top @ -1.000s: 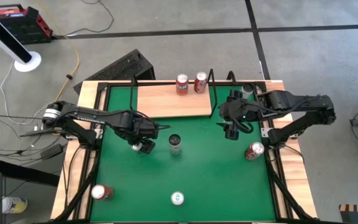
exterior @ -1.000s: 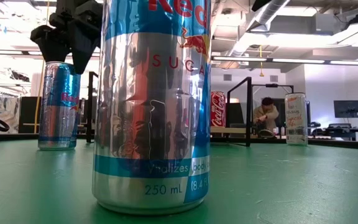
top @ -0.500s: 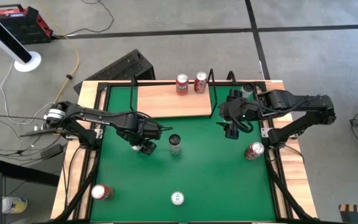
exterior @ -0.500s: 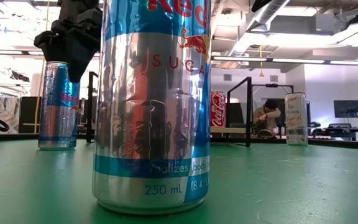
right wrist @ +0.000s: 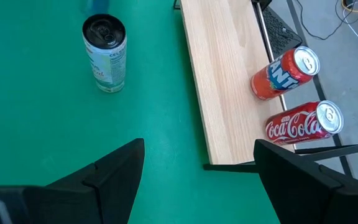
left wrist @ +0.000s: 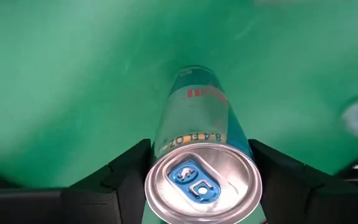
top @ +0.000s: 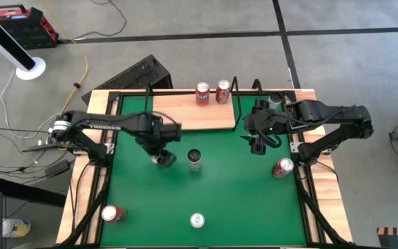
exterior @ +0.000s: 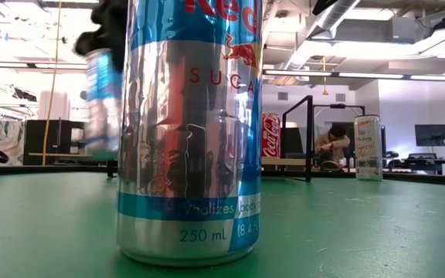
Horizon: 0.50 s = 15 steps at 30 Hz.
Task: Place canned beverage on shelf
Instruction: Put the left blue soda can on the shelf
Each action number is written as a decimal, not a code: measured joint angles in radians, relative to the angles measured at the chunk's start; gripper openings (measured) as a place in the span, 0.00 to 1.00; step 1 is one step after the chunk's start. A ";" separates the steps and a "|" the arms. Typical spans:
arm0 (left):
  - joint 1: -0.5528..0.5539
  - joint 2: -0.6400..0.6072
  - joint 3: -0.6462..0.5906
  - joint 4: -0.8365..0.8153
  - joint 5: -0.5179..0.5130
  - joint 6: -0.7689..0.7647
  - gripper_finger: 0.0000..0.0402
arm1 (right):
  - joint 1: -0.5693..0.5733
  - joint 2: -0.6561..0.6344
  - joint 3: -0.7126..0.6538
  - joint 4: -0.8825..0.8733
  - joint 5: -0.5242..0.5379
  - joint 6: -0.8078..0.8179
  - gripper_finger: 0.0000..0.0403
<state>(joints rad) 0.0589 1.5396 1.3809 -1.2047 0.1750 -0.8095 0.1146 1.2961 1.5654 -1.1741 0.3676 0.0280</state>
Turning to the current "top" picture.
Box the red Coca-Cola can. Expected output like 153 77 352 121
215 79 231 105

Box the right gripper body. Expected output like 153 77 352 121
243 100 283 139

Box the white cable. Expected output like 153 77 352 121
0 67 61 140

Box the white Celsius can silver lid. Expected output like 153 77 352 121
267 92 283 110

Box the white yellow container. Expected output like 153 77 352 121
1 218 32 239

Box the red Fanta soda can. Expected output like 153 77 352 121
195 82 211 107
101 204 127 223

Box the yellow cable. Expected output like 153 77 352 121
39 0 89 115

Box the black table frame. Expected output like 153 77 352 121
60 88 354 249

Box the white fan stand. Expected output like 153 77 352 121
0 3 47 82

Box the wooden shelf black metal frame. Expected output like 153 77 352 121
144 75 265 133

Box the green table mat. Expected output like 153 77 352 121
100 95 307 247

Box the black cable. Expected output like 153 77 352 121
59 0 128 44

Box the red black toolbox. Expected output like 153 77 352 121
0 3 60 50

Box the white Celsius can black lid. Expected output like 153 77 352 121
187 149 202 172

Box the black perforated ramp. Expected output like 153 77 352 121
81 54 173 107

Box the black power adapter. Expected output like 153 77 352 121
44 159 70 179

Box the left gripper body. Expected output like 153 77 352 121
136 114 182 155

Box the blue silver Red Bull can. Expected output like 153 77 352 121
189 212 206 230

